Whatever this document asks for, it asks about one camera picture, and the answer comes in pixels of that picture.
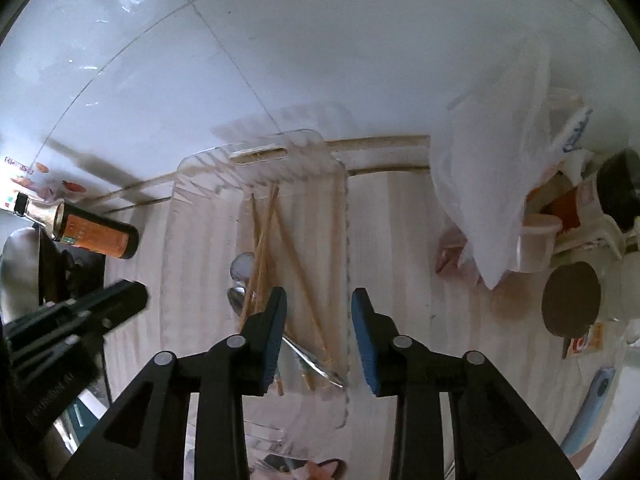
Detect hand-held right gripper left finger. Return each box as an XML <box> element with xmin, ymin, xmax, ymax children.
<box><xmin>75</xmin><ymin>286</ymin><xmax>289</xmax><ymax>480</ymax></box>

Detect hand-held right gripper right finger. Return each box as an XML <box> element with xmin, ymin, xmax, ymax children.
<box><xmin>351</xmin><ymin>287</ymin><xmax>581</xmax><ymax>480</ymax></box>

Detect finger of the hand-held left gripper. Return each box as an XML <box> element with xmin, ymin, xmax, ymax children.
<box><xmin>2</xmin><ymin>280</ymin><xmax>149</xmax><ymax>361</ymax></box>

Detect steel spoon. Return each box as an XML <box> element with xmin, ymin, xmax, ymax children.
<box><xmin>227</xmin><ymin>287</ymin><xmax>251</xmax><ymax>318</ymax></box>
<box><xmin>230</xmin><ymin>252</ymin><xmax>258</xmax><ymax>286</ymax></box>
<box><xmin>282</xmin><ymin>337</ymin><xmax>347</xmax><ymax>389</ymax></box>

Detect pile of wooden chopsticks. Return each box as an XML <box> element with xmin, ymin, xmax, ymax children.
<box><xmin>235</xmin><ymin>185</ymin><xmax>336</xmax><ymax>396</ymax></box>

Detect clear plastic tray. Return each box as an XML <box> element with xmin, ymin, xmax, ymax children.
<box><xmin>160</xmin><ymin>130</ymin><xmax>353</xmax><ymax>461</ymax></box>

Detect black gas stove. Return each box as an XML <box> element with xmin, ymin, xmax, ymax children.
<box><xmin>37</xmin><ymin>230</ymin><xmax>108</xmax><ymax>311</ymax></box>

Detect soy sauce bottle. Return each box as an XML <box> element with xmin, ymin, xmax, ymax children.
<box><xmin>12</xmin><ymin>192</ymin><xmax>140</xmax><ymax>261</ymax></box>

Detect steel wok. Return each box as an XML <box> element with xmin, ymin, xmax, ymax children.
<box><xmin>0</xmin><ymin>227</ymin><xmax>63</xmax><ymax>326</ymax></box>

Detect striped cat print tablecloth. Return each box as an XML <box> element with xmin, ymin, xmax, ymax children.
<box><xmin>100</xmin><ymin>160</ymin><xmax>640</xmax><ymax>480</ymax></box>

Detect pink packet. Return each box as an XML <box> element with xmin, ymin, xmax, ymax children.
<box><xmin>435</xmin><ymin>230</ymin><xmax>481</xmax><ymax>286</ymax></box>

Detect white plastic cup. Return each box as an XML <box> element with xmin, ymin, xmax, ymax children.
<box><xmin>517</xmin><ymin>212</ymin><xmax>563</xmax><ymax>273</ymax></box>

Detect jar with brown lid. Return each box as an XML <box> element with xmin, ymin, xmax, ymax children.
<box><xmin>542</xmin><ymin>262</ymin><xmax>603</xmax><ymax>338</ymax></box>

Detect white plastic bag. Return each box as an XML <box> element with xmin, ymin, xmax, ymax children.
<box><xmin>430</xmin><ymin>35</ymin><xmax>596</xmax><ymax>291</ymax></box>

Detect small printed box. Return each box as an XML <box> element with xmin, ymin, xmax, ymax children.
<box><xmin>562</xmin><ymin>322</ymin><xmax>606</xmax><ymax>358</ymax></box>

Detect blue smartphone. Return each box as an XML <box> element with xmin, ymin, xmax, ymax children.
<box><xmin>560</xmin><ymin>367</ymin><xmax>618</xmax><ymax>456</ymax></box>

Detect oil bottle with white lid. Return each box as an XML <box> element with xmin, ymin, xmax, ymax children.
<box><xmin>595</xmin><ymin>210</ymin><xmax>640</xmax><ymax>321</ymax></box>

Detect red cap dark bottle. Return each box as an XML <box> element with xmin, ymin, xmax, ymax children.
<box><xmin>597</xmin><ymin>150</ymin><xmax>640</xmax><ymax>233</ymax></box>

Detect colourful wall stickers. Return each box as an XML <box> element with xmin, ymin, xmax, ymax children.
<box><xmin>0</xmin><ymin>155</ymin><xmax>86</xmax><ymax>211</ymax></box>

